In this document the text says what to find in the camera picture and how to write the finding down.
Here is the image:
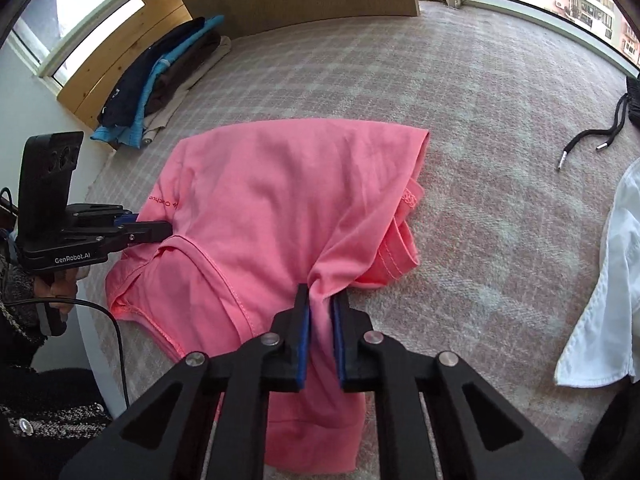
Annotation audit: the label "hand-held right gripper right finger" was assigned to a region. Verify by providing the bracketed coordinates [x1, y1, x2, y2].
[330, 290, 583, 480]

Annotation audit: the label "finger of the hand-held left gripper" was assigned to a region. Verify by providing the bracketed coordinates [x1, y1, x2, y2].
[65, 220, 173, 256]
[70, 203, 140, 231]

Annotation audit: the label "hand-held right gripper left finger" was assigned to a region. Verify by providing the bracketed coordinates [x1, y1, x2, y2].
[60, 284, 313, 480]

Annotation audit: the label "pink t-shirt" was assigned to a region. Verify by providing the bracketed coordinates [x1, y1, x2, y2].
[105, 120, 432, 470]

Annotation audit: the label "person's left forearm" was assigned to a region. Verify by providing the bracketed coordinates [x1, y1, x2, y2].
[0, 310, 48, 376]

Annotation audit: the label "stack of folded clothes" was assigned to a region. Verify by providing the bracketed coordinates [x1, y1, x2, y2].
[90, 15, 226, 150]

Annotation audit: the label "person's left hand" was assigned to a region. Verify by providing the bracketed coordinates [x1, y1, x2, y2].
[0, 262, 91, 341]

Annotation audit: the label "beige folded garment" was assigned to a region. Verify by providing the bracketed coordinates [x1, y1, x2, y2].
[140, 35, 233, 148]

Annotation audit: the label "navy folded garment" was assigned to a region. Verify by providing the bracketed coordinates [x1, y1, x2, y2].
[97, 16, 207, 128]

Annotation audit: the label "brown folded garment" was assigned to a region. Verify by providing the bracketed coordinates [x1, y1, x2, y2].
[145, 32, 223, 116]

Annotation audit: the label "pine wood board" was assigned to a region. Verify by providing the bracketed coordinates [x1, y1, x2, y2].
[57, 0, 193, 131]

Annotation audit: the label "person's black tweed jacket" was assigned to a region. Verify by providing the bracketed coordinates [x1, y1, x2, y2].
[0, 367, 118, 480]

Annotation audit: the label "pink plaid blanket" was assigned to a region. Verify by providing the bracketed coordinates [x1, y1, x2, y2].
[82, 0, 640, 480]

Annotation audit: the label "white collared shirt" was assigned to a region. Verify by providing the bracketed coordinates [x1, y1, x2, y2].
[554, 157, 640, 388]

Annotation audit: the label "thin black cable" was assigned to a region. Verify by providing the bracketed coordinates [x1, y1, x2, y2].
[0, 187, 131, 406]

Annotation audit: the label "black drawstring shorts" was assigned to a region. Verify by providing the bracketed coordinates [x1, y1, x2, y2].
[555, 75, 640, 172]

